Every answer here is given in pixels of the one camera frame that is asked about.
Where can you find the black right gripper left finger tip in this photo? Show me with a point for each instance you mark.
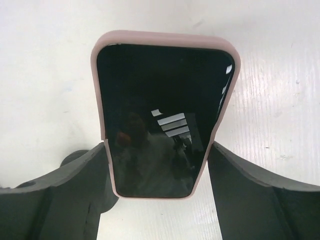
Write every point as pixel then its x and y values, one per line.
pixel 65 204

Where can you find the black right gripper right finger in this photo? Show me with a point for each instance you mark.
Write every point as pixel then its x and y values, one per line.
pixel 253 203

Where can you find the pink-cased phone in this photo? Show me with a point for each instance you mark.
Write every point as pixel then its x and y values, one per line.
pixel 161 98

